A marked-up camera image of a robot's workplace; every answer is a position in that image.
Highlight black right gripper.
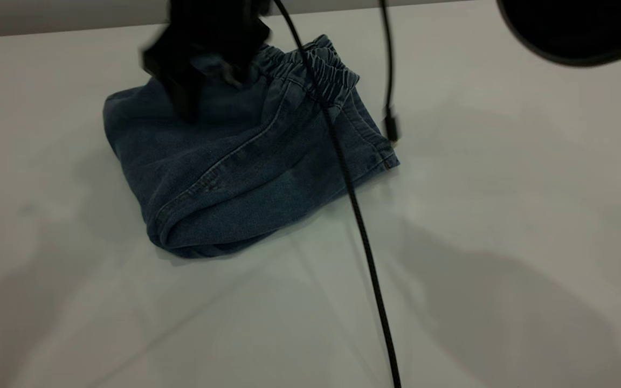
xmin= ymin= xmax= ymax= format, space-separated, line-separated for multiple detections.
xmin=141 ymin=0 xmax=272 ymax=123

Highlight blue denim shorts with print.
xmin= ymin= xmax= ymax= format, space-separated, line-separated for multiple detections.
xmin=103 ymin=35 xmax=400 ymax=259

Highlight black cable with USB plug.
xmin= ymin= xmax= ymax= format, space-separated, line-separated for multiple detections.
xmin=378 ymin=0 xmax=400 ymax=143

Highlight long black braided cable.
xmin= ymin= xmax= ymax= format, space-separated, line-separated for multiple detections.
xmin=273 ymin=0 xmax=402 ymax=388

